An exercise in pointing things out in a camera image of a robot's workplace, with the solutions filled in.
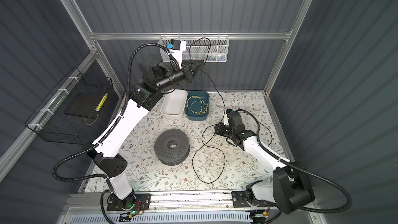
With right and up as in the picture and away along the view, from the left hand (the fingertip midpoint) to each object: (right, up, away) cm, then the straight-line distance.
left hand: (203, 60), depth 58 cm
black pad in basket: (-56, -17, +15) cm, 61 cm away
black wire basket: (-64, -24, +7) cm, 69 cm away
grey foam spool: (-18, -42, +34) cm, 57 cm away
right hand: (+8, -29, +28) cm, 41 cm away
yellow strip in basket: (-51, -15, +20) cm, 57 cm away
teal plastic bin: (-7, -24, +47) cm, 53 cm away
